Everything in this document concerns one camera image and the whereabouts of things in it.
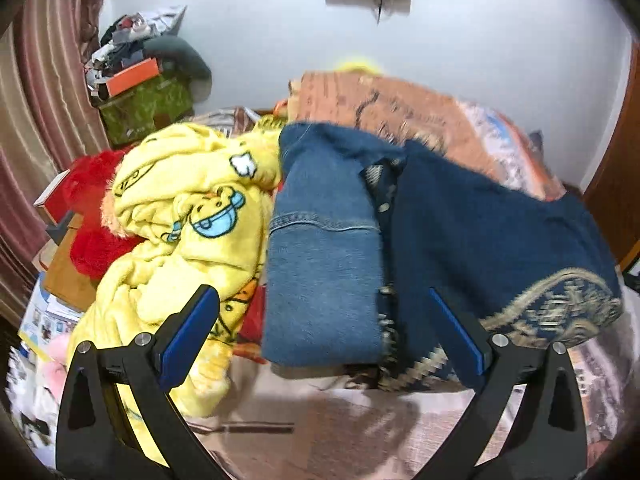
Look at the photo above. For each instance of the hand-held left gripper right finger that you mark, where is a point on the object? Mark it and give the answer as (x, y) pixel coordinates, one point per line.
(457, 340)

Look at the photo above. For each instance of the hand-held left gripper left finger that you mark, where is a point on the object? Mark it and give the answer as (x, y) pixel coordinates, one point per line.
(187, 340)

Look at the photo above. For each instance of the navy patterned hoodie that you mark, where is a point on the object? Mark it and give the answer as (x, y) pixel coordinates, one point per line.
(475, 225)

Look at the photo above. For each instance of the red plush cloth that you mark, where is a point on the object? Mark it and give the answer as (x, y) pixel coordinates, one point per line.
(95, 250)

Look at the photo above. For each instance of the pink plush toy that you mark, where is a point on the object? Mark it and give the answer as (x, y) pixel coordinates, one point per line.
(57, 360)

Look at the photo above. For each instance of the brown cardboard box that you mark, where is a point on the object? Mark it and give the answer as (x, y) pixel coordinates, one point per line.
(65, 280)

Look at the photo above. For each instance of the yellow cartoon blanket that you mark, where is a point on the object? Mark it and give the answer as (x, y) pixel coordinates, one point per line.
(165, 200)

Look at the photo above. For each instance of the folded blue jeans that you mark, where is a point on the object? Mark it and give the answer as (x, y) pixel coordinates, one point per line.
(320, 285)

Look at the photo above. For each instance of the scattered printed papers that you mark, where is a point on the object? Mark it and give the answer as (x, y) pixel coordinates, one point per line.
(45, 320)

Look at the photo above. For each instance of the white and red book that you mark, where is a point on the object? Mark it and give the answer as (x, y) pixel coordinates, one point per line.
(50, 195)

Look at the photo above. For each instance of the dark blue pillow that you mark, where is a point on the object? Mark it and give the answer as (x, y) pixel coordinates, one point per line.
(535, 141)

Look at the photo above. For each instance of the brown wooden door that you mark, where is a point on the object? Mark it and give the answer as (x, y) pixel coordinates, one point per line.
(620, 185)

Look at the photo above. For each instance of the orange printed blanket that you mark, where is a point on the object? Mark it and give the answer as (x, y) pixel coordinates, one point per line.
(415, 105)

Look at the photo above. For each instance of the orange box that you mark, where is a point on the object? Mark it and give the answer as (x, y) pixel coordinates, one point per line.
(132, 77)

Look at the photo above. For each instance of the grey cloth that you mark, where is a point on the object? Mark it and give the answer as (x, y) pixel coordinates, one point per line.
(185, 55)

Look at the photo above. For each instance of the yellow plush toy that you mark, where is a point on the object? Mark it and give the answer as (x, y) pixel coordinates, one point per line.
(357, 65)

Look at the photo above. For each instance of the striped brown curtain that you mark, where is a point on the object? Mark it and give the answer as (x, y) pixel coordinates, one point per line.
(40, 85)

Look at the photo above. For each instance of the heap of mixed clutter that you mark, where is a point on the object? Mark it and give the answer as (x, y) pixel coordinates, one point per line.
(125, 35)

